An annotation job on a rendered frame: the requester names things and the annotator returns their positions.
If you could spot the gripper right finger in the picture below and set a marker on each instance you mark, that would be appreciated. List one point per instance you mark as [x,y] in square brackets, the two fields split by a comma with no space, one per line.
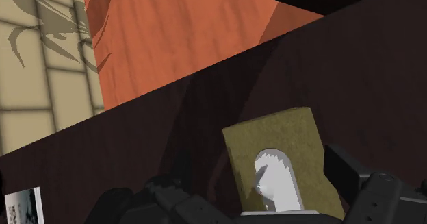
[380,200]

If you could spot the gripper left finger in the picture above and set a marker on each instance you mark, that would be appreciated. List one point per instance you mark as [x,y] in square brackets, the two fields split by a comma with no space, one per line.
[186,208]

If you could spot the olive box with white arch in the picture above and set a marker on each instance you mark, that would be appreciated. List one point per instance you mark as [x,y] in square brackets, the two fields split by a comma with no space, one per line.
[300,140]

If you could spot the white framed grey picture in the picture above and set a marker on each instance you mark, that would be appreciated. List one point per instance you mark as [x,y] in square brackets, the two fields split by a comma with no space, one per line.
[25,207]

